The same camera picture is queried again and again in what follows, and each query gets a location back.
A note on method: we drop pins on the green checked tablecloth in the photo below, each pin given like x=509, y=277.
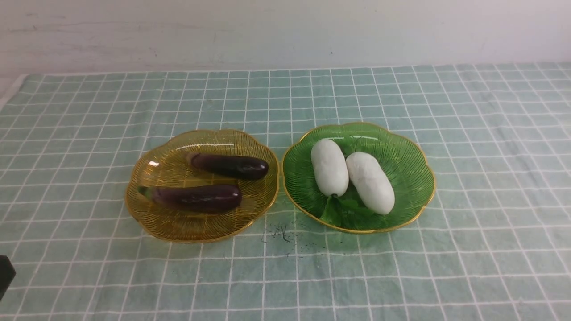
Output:
x=493, y=245

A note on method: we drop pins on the white radish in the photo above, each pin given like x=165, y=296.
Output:
x=331, y=176
x=371, y=183

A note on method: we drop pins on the green plastic plate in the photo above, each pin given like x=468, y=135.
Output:
x=403, y=162

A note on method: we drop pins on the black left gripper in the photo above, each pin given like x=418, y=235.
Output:
x=7, y=274

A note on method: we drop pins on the purple eggplant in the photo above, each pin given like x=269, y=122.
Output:
x=238, y=167
x=210, y=199

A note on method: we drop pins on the amber plastic plate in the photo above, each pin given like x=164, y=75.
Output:
x=165, y=166

